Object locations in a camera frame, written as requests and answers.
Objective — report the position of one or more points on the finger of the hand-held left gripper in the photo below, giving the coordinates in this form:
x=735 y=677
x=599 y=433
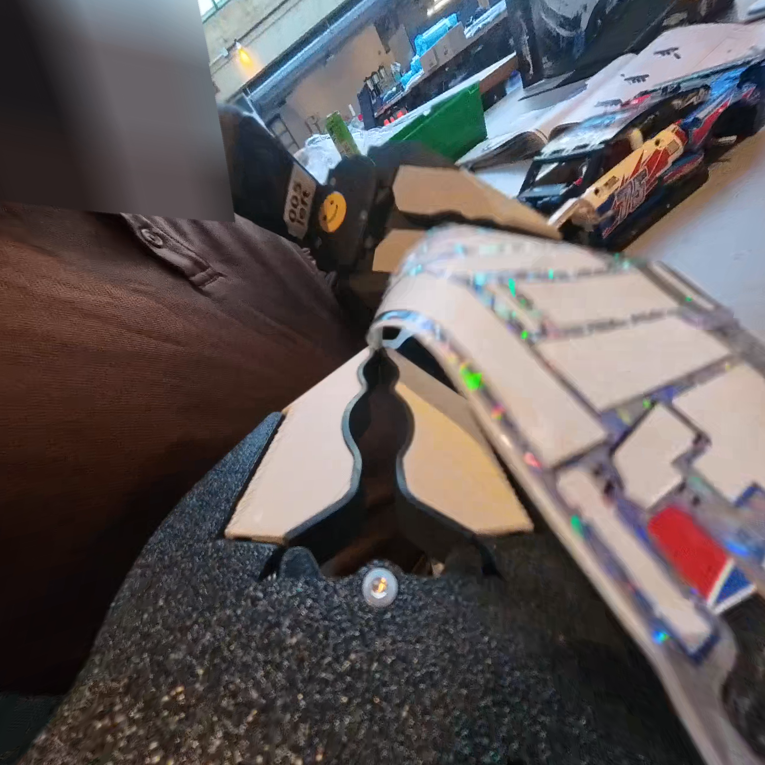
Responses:
x=391 y=251
x=454 y=191

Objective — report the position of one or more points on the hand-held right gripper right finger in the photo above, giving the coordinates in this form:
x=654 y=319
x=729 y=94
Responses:
x=454 y=472

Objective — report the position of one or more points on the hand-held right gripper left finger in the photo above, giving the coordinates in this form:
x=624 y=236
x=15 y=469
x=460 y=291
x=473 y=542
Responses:
x=299 y=472

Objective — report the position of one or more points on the holographic sticker sheet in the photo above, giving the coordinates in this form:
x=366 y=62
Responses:
x=597 y=370

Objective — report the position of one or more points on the green can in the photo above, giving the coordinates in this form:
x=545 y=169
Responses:
x=342 y=134

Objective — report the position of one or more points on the green plastic bin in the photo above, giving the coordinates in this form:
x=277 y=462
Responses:
x=442 y=125

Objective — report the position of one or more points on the red toy brick race car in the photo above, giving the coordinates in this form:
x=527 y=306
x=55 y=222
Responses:
x=627 y=173

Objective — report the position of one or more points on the open instruction booklet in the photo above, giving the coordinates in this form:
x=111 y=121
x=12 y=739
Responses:
x=597 y=83

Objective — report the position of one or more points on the black toy car box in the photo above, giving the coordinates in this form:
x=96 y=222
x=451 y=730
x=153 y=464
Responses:
x=568 y=42

